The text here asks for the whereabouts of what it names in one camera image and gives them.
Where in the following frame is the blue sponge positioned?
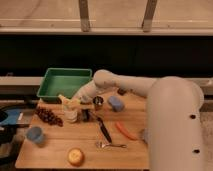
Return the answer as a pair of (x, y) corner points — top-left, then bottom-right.
(107, 96), (124, 112)

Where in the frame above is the yellow banana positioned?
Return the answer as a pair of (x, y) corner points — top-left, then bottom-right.
(58, 94), (71, 108)

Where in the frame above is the metal fork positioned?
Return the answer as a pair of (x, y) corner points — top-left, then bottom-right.
(95, 141), (127, 148)

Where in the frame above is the orange carrot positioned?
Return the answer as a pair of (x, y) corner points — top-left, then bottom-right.
(115, 122), (137, 141)

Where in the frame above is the white paper cup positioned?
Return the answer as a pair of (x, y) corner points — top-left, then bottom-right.
(63, 106), (78, 123)

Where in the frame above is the bunch of dark grapes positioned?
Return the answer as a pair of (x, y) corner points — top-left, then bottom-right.
(35, 107), (63, 127)

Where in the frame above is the small black box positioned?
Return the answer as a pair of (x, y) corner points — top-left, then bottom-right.
(82, 109), (90, 122)

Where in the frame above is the green plastic tray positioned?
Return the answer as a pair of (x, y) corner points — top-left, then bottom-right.
(37, 68), (92, 103)

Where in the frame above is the blue and black device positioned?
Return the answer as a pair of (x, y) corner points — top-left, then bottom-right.
(0, 104), (36, 146)

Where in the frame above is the light blue cloth object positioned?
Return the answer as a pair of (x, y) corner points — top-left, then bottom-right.
(142, 129), (148, 144)

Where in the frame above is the black rectangular block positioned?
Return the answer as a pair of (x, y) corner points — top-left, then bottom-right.
(117, 88), (127, 96)

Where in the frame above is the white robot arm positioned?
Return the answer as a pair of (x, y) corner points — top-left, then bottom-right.
(75, 70), (205, 171)

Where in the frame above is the small metal cup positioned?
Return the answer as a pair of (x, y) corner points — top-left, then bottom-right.
(93, 96), (104, 110)

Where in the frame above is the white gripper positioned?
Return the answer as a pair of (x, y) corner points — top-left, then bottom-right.
(68, 81), (98, 109)

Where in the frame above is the blue plastic cup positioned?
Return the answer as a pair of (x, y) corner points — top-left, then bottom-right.
(26, 126), (44, 144)

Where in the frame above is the black handled knife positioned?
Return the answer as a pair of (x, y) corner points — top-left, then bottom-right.
(90, 112), (112, 143)

